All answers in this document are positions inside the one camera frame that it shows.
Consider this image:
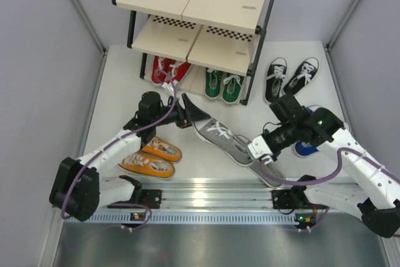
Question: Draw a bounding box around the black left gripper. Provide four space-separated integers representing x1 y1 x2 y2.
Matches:
151 93 209 129

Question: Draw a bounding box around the grey sneaker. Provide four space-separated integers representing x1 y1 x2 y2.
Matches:
192 118 254 168
248 161 286 188

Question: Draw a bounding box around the green sneaker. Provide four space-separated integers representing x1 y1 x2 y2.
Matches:
222 73 244 104
205 68 223 99

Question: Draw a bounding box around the red sneaker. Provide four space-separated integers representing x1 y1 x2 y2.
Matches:
165 60 191 88
151 56 171 86

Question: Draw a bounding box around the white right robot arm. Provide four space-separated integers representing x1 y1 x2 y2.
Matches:
248 94 399 238

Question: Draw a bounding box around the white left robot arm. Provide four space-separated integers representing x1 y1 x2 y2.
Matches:
49 91 210 221

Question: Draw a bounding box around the beige three-tier shoe shelf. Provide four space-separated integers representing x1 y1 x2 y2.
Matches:
112 0 274 105

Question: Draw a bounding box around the blue sneaker right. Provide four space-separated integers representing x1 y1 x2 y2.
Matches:
294 141 318 158

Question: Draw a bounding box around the blue sneaker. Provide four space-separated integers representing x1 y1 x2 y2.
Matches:
294 141 318 158
306 106 318 118

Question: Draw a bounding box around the blue sneaker left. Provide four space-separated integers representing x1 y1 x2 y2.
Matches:
306 106 318 118

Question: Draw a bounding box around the orange sneaker upper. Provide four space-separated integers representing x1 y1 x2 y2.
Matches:
141 136 182 163

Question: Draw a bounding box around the orange sneaker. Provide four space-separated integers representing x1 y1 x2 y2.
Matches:
141 136 182 163
119 152 175 179

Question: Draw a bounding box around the black sneaker left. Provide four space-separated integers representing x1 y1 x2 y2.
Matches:
264 57 288 103

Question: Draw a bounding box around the black sneaker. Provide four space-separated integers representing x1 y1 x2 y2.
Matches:
283 57 319 96
264 57 288 103

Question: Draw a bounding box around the orange sneaker lower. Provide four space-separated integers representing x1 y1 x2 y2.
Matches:
119 152 175 179

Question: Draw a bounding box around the black sneaker right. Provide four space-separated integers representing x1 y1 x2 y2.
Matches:
283 57 319 96

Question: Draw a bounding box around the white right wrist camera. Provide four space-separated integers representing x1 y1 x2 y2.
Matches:
247 135 276 164

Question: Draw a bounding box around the aluminium mounting rail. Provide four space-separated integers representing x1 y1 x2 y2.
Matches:
84 175 317 229

